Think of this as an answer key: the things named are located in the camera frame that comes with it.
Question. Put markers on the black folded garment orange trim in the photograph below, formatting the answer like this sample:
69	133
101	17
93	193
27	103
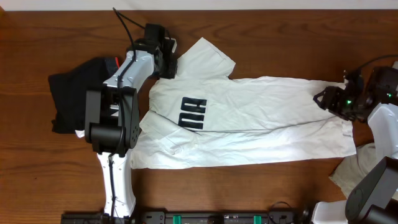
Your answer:
68	91

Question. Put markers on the white folded cloth under pile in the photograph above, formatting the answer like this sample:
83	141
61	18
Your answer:
80	133

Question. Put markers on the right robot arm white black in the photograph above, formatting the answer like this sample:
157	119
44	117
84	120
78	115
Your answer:
369	201

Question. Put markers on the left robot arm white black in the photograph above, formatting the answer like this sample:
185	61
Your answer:
112	116

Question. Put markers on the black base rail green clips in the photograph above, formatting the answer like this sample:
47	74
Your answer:
279	212

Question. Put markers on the grey garment at right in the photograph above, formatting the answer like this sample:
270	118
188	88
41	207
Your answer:
353	169

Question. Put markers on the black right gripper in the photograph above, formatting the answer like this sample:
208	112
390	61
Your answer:
333	93

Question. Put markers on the white Puma t-shirt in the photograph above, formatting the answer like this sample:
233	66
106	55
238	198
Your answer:
202	118

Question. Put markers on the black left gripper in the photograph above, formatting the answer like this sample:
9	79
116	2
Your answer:
170	66

